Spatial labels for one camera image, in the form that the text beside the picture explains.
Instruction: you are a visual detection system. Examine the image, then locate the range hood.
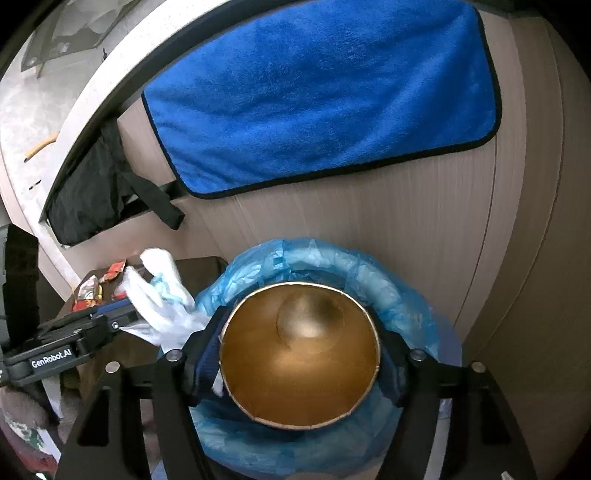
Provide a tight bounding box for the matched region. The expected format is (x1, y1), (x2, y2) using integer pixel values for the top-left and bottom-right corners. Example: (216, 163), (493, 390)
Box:
(21, 0), (139, 75)

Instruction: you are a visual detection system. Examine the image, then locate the white plastic bag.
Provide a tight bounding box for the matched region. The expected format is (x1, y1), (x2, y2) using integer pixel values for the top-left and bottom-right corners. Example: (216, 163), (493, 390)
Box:
(117, 248), (222, 352)

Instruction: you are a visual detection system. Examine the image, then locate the red paper cup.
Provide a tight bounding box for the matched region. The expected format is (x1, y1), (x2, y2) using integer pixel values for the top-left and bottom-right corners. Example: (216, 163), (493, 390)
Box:
(218, 282), (383, 431)

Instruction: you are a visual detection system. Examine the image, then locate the colourful snack wrapper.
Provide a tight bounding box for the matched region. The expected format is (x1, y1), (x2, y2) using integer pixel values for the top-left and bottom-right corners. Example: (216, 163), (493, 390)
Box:
(74, 275), (105, 311)

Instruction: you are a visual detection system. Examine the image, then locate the black cloth bag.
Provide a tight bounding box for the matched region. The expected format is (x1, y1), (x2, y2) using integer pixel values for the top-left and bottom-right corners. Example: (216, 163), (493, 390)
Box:
(39, 117), (185, 247)

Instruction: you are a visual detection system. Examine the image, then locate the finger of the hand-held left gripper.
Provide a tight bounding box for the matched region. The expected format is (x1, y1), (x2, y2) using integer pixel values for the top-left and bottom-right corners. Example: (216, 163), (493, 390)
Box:
(91, 298), (140, 322)
(85, 311), (144, 357)

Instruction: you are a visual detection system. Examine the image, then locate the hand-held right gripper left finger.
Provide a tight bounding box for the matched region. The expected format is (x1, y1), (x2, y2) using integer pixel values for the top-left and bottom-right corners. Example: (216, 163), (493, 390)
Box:
(67, 307), (232, 480)

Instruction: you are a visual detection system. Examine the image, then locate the black wok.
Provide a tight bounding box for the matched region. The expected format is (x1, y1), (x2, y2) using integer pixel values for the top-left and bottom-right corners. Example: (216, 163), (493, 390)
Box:
(24, 131), (61, 162)

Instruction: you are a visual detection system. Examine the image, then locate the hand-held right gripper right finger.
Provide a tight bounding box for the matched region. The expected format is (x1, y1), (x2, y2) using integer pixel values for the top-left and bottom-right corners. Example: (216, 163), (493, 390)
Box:
(367, 308), (539, 480)

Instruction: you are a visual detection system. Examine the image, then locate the brown table cloth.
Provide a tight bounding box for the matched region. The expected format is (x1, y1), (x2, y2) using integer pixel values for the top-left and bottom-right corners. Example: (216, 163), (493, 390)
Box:
(60, 256), (229, 416)

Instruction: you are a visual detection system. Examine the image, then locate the white bin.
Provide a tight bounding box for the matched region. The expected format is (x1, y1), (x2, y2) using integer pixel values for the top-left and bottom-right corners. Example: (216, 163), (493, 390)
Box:
(159, 237), (462, 480)

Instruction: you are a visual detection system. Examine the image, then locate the blue towel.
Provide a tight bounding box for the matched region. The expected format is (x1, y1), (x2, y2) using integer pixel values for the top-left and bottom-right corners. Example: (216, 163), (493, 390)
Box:
(141, 0), (503, 200)

